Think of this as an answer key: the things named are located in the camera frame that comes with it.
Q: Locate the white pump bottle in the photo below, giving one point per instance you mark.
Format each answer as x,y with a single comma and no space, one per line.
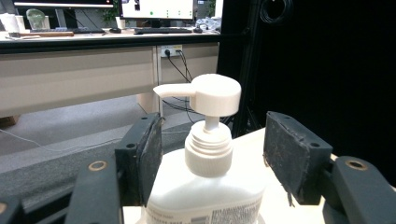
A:
208,193

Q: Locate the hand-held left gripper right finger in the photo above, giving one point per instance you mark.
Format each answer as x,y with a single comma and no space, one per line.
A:
295,158

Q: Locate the green translucent object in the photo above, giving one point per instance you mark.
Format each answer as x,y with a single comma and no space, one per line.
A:
35,18

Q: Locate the white cylinder container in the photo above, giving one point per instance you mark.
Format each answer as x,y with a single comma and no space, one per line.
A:
9,22

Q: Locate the wooden board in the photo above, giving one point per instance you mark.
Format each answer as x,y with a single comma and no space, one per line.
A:
46,34

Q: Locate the black keyboard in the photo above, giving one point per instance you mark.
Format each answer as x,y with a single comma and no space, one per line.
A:
67,30
163,30

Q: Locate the black metal stand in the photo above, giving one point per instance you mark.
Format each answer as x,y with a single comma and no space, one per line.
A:
249,77

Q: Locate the green potted plant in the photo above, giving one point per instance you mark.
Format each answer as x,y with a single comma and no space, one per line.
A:
109,14

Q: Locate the black computer mouse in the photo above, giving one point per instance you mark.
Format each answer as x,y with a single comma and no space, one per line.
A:
198,30
115,30

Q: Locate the bright-screen computer monitor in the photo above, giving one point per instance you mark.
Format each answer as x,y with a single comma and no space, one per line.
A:
155,9

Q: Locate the dark-screen computer monitor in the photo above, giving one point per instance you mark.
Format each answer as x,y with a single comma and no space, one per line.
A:
62,2

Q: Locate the white cup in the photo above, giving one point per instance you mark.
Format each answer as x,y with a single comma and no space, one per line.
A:
120,23

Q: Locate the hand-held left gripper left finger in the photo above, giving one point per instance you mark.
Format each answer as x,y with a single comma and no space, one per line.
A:
140,158

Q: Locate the white wall socket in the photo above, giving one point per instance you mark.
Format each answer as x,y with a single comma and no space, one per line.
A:
172,49

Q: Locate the beige office desk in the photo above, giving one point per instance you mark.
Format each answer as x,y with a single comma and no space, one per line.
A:
77,77

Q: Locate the black curtain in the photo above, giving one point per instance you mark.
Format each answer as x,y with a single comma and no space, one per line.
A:
342,62

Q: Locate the pile of white clutter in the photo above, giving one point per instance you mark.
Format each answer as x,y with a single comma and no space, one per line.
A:
209,23

